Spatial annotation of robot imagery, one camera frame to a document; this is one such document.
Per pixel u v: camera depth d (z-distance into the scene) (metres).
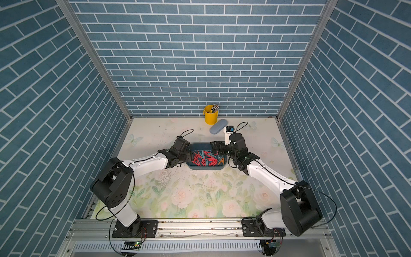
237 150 0.64
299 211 0.42
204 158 0.97
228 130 0.74
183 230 0.75
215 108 1.05
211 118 1.14
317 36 0.80
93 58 0.87
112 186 0.47
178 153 0.73
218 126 1.12
